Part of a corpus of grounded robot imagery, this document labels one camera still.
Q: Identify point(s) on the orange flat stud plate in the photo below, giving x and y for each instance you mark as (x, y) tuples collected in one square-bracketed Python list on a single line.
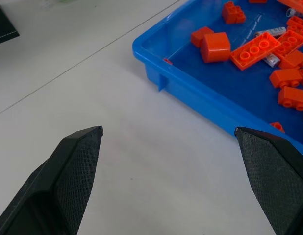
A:
[(288, 44)]

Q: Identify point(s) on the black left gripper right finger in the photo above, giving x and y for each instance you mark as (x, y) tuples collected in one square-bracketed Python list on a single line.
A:
[(276, 176)]

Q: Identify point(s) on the orange square four-stud brick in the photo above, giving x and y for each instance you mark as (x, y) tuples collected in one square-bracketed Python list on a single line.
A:
[(233, 12)]

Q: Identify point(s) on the orange flat eight-stud plate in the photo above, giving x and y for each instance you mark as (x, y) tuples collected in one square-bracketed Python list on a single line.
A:
[(255, 51)]

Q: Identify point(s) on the black mat corner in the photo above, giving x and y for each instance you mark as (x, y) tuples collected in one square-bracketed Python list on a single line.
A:
[(3, 23)]

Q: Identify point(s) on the orange small brick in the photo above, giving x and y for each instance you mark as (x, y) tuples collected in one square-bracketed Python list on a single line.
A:
[(277, 126)]

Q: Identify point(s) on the blue plastic tray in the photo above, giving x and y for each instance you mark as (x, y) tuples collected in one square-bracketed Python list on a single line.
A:
[(215, 80)]

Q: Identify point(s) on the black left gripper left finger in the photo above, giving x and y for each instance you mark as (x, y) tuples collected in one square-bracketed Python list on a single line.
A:
[(68, 186)]

